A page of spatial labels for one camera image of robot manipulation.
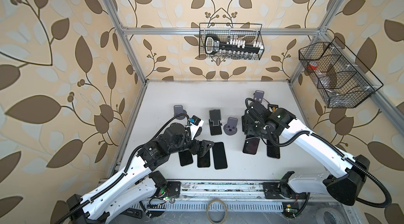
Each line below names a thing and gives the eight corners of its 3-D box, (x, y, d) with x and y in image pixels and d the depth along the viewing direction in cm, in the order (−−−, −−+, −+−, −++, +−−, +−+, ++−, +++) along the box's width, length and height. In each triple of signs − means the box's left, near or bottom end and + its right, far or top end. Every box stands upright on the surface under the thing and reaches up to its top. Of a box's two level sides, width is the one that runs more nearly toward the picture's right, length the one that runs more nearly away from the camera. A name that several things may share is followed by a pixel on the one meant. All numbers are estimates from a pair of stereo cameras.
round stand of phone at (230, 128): (224, 135, 95) (225, 127, 87) (223, 125, 99) (224, 116, 91) (235, 135, 95) (238, 127, 87) (234, 125, 99) (236, 116, 91)
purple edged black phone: (266, 156, 87) (268, 153, 84) (266, 142, 92) (268, 139, 89) (278, 159, 86) (280, 156, 83) (277, 144, 91) (279, 142, 88)
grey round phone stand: (175, 119, 101) (172, 112, 95) (176, 112, 105) (174, 104, 98) (185, 119, 101) (184, 112, 95) (186, 112, 105) (185, 104, 98)
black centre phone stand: (209, 135, 95) (209, 126, 86) (209, 118, 102) (209, 109, 93) (220, 135, 95) (222, 126, 86) (219, 118, 102) (220, 109, 93)
